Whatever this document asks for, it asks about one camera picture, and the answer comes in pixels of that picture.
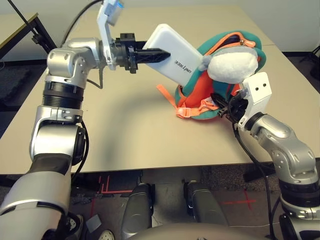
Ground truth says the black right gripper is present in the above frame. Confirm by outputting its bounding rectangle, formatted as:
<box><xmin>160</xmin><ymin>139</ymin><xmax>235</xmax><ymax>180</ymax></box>
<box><xmin>211</xmin><ymin>90</ymin><xmax>249</xmax><ymax>124</ymax></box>

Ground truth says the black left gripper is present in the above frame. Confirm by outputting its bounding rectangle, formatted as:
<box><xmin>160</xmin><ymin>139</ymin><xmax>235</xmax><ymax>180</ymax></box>
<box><xmin>109</xmin><ymin>32</ymin><xmax>172</xmax><ymax>75</ymax></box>

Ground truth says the white pencil case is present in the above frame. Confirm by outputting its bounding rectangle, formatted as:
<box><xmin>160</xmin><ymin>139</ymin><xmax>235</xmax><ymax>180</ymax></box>
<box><xmin>142</xmin><ymin>23</ymin><xmax>204</xmax><ymax>87</ymax></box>

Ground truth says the orange teal backpack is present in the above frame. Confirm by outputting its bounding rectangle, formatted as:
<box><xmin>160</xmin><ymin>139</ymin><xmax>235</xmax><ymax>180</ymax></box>
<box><xmin>156</xmin><ymin>30</ymin><xmax>267</xmax><ymax>121</ymax></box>

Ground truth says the grey white plush toy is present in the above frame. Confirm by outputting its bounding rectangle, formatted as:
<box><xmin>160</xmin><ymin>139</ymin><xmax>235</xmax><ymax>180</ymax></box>
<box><xmin>198</xmin><ymin>47</ymin><xmax>259</xmax><ymax>85</ymax></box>

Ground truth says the grey right robot leg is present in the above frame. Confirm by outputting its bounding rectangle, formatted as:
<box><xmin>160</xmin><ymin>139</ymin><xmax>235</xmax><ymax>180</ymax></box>
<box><xmin>183</xmin><ymin>181</ymin><xmax>228</xmax><ymax>226</ymax></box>

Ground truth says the grey robot leg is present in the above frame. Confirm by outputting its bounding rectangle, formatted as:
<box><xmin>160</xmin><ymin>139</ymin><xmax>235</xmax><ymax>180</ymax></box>
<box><xmin>183</xmin><ymin>181</ymin><xmax>228</xmax><ymax>226</ymax></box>
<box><xmin>121</xmin><ymin>183</ymin><xmax>155</xmax><ymax>240</ymax></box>

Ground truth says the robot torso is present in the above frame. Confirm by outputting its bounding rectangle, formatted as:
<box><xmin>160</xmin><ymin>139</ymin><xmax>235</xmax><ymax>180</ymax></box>
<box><xmin>132</xmin><ymin>222</ymin><xmax>276</xmax><ymax>240</ymax></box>

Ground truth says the grey left robot leg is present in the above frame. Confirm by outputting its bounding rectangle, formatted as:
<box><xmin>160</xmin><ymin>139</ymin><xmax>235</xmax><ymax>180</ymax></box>
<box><xmin>121</xmin><ymin>183</ymin><xmax>155</xmax><ymax>240</ymax></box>

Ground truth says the thin black rod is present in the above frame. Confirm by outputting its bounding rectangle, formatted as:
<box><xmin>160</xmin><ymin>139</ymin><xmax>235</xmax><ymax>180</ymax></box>
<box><xmin>7</xmin><ymin>0</ymin><xmax>30</xmax><ymax>26</ymax></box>

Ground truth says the dark floor mat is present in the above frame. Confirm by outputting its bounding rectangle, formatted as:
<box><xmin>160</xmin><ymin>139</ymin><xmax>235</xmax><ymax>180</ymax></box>
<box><xmin>0</xmin><ymin>67</ymin><xmax>26</xmax><ymax>106</ymax></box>

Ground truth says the white perforated shoe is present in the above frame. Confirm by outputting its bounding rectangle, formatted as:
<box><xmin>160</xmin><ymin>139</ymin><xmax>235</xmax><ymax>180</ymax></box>
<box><xmin>99</xmin><ymin>228</ymin><xmax>116</xmax><ymax>240</ymax></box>

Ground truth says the grey paper square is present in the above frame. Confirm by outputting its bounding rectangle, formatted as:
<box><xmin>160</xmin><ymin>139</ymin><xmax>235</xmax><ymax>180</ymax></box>
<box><xmin>86</xmin><ymin>215</ymin><xmax>102</xmax><ymax>233</ymax></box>

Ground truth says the black white shoe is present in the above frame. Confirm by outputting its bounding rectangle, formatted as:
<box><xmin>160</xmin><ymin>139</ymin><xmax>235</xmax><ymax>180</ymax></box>
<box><xmin>67</xmin><ymin>213</ymin><xmax>85</xmax><ymax>237</ymax></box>

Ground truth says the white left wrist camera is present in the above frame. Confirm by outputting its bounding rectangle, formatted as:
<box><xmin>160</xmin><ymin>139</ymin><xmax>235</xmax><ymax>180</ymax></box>
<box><xmin>96</xmin><ymin>0</ymin><xmax>125</xmax><ymax>71</ymax></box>

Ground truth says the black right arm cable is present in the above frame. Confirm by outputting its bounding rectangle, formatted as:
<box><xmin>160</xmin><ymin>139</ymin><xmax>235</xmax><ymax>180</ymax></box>
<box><xmin>232</xmin><ymin>122</ymin><xmax>277</xmax><ymax>240</ymax></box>

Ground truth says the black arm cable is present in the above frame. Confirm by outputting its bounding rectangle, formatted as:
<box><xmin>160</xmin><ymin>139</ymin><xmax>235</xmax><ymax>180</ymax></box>
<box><xmin>62</xmin><ymin>0</ymin><xmax>104</xmax><ymax>180</ymax></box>
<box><xmin>232</xmin><ymin>122</ymin><xmax>277</xmax><ymax>240</ymax></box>

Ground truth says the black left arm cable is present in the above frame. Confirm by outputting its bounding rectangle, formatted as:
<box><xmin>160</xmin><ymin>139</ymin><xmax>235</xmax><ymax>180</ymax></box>
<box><xmin>62</xmin><ymin>0</ymin><xmax>104</xmax><ymax>180</ymax></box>

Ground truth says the side table with black frame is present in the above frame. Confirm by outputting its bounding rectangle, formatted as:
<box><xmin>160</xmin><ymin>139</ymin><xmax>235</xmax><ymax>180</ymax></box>
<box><xmin>0</xmin><ymin>12</ymin><xmax>57</xmax><ymax>63</ymax></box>

